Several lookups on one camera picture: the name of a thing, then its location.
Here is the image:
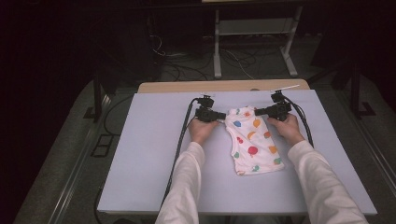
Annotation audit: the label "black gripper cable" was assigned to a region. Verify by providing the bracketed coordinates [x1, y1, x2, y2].
[281, 94, 315, 148]
[161, 97, 200, 208]

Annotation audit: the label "person's right hand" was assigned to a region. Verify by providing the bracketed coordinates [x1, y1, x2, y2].
[266, 113, 306, 147]

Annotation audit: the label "black floor cable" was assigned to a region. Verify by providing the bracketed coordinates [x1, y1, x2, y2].
[103, 93, 134, 136]

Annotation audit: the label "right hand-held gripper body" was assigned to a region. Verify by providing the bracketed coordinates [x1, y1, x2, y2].
[269, 84, 301, 122]

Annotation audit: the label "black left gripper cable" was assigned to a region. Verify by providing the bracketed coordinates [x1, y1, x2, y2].
[161, 97, 200, 208]

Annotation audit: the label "person's left hand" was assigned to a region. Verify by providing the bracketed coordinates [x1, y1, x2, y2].
[187, 118, 220, 146]

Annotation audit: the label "tangle of black floor cables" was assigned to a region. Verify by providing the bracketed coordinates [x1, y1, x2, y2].
[148, 33, 214, 82]

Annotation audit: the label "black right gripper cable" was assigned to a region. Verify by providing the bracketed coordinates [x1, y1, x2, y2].
[281, 94, 315, 148]

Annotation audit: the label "white floor cable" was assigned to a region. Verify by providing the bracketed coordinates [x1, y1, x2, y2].
[221, 49, 255, 80]

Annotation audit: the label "white fruit-print pants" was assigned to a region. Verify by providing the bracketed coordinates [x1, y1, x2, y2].
[224, 105, 286, 176]

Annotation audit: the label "black metal stand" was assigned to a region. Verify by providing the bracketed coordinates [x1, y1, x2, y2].
[350, 60, 376, 119]
[83, 74, 105, 123]

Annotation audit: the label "light wooden table board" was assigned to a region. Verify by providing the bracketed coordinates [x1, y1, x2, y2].
[137, 78, 311, 94]

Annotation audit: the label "white metal stand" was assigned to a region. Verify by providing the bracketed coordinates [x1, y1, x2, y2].
[213, 6, 304, 79]

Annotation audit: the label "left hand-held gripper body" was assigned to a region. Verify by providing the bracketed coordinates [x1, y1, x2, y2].
[194, 93, 219, 123]

